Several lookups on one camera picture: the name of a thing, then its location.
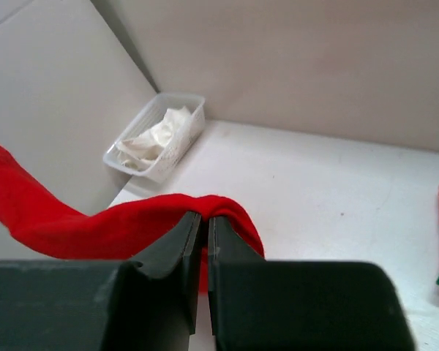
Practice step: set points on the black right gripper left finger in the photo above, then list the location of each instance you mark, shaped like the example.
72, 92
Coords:
148, 302

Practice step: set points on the white plastic basket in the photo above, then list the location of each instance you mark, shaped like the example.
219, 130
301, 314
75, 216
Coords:
151, 114

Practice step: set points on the red t shirt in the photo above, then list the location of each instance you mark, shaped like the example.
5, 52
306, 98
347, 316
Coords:
43, 223

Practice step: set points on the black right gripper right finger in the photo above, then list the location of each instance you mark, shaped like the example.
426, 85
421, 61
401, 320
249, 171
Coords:
256, 304

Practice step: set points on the white crumpled t shirt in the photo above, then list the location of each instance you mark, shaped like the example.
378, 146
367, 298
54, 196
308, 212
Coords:
140, 152

